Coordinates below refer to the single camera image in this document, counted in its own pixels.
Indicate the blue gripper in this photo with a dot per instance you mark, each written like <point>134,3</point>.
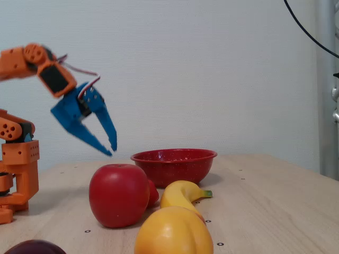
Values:
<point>69,108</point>

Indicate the dark purple toy plum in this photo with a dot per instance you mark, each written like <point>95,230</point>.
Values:
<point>34,248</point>

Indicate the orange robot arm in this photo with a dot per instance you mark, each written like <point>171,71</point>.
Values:
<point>13,61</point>

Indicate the orange robot arm base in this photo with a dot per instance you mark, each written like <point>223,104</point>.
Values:
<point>23,169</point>

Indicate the red speckled enamel bowl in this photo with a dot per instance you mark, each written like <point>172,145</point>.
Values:
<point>174,169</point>

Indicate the red toy apple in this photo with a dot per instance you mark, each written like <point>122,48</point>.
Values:
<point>119,195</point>

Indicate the red toy strawberry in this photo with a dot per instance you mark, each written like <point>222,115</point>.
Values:
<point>153,194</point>

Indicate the yellow toy banana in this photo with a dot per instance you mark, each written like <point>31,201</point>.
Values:
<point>180,194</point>

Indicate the yellow orange toy peach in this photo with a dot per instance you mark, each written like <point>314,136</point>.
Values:
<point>172,232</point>

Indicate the grey vertical metal pole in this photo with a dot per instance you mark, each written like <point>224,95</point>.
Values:
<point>324,119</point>

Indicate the shiny metal fitting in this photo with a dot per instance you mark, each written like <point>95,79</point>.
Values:
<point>336,92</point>

